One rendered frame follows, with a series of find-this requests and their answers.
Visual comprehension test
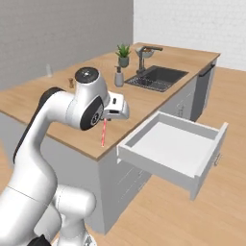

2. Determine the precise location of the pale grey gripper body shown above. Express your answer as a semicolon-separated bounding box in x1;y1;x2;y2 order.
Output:
104;101;131;122

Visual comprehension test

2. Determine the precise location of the red striped straw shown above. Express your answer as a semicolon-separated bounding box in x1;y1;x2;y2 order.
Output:
101;117;108;149

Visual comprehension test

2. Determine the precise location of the white open drawer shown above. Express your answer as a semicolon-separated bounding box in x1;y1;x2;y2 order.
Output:
116;110;230;202

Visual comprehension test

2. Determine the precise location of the clear glass cup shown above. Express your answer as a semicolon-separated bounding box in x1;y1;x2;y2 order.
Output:
45;63;54;78

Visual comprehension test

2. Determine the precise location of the grey soap dispenser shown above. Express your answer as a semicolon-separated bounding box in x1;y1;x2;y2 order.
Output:
113;65;125;88

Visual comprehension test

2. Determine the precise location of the dark sink basin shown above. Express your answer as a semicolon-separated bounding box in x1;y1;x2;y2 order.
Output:
124;64;189;93

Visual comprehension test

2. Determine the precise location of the dark tap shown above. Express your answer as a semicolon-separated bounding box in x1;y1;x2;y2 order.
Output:
135;46;164;77

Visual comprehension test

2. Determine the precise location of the green plant in grey pot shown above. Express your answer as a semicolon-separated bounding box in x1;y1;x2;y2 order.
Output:
115;43;132;68

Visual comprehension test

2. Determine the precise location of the grey bowl with food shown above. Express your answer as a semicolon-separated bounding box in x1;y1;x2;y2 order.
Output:
135;46;155;60

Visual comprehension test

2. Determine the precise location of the grey cupboard door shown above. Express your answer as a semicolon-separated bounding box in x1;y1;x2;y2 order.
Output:
160;76;198;120

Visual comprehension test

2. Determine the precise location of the grey cupboard front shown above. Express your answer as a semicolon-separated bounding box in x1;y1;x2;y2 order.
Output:
96;147;152;235

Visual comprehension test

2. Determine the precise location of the dark grey dishwasher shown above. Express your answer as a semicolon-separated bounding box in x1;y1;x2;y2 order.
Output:
190;62;216;122

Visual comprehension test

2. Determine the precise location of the black dishwasher handle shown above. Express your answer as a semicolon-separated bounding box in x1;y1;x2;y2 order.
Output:
198;63;216;78

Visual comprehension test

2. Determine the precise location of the metal drawer handle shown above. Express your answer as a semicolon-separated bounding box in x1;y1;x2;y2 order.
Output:
213;152;222;167

